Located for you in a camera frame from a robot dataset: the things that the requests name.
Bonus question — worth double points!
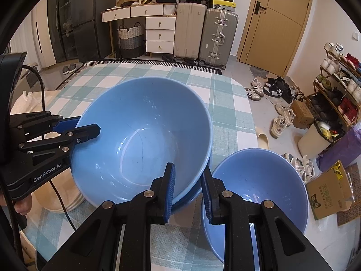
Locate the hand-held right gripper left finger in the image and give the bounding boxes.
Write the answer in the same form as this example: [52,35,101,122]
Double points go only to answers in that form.
[41,162,176,271]

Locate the wooden door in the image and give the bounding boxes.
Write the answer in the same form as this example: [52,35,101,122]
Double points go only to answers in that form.
[236,0,315,75]

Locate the white dressing table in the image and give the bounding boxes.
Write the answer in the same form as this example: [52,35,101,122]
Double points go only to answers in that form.
[101,3,177,54]

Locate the grey doormat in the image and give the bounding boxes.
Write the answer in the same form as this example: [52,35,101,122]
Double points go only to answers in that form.
[250,66,270,79]

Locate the scattered pile of shoes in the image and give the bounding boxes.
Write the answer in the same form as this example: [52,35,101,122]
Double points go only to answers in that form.
[244,76,315,182]

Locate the teal checked tablecloth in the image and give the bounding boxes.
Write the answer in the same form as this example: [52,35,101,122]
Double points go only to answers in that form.
[23,62,258,271]

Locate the black glass cabinet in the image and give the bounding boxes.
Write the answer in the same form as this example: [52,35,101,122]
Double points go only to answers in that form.
[46,0,75,64]

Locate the metal shoe rack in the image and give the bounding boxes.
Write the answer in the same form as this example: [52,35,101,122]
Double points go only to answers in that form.
[313,42,361,136]

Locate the beige slipper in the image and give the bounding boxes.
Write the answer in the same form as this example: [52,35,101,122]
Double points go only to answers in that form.
[255,126,271,150]

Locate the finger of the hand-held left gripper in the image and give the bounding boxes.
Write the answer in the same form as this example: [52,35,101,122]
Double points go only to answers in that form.
[10,111,83,143]
[17,123,101,154]

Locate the person's left hand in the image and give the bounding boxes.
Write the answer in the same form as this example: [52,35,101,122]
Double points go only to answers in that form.
[14,196,33,215]

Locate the purple bag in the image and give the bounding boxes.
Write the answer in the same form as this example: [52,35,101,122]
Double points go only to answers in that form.
[316,124,361,173]

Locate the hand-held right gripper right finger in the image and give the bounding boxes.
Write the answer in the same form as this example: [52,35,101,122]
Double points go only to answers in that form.
[201,166,333,271]

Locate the black cable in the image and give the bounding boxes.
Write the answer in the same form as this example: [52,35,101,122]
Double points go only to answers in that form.
[21,65,78,230]

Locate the blue bowl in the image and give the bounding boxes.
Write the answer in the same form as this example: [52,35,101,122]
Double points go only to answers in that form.
[201,148,309,264]
[169,158,212,213]
[70,77,213,206]

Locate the white trash bin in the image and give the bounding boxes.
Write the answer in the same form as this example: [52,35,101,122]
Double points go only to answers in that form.
[298,120,339,156]

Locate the dark grey refrigerator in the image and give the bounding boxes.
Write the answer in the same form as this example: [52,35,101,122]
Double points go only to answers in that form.
[69,0,117,63]

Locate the small brown cardboard box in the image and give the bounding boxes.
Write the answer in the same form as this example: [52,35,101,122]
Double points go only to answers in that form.
[290,100,315,130]

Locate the cream plate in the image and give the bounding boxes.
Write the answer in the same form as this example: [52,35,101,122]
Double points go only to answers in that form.
[42,195,85,211]
[33,169,84,208]
[42,200,83,214]

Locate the shoe rack with shoes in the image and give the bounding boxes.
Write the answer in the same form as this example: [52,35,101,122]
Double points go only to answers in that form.
[314,42,361,125]

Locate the cat print cardboard box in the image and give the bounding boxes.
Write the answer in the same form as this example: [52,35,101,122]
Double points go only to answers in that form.
[306,160,356,221]

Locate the silver suitcase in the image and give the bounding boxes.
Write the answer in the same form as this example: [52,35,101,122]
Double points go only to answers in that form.
[199,8,239,70]

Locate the white wardrobe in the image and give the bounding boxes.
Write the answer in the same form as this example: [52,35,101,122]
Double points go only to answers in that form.
[31,0,57,68]

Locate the beige suitcase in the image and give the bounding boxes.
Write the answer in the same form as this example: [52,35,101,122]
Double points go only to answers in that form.
[173,2,208,64]

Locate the woven laundry basket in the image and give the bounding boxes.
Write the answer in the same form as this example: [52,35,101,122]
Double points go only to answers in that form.
[117,23,145,59]

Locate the yellow black shoe box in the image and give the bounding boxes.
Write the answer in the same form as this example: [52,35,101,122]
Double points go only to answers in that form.
[210,0,235,12]

